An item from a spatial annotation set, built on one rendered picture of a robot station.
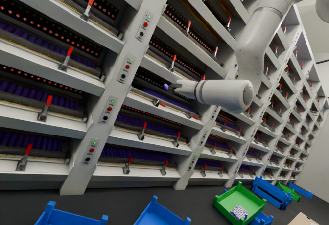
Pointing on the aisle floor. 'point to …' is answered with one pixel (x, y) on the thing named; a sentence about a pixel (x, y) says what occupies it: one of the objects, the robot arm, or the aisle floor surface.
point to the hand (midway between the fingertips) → (173, 89)
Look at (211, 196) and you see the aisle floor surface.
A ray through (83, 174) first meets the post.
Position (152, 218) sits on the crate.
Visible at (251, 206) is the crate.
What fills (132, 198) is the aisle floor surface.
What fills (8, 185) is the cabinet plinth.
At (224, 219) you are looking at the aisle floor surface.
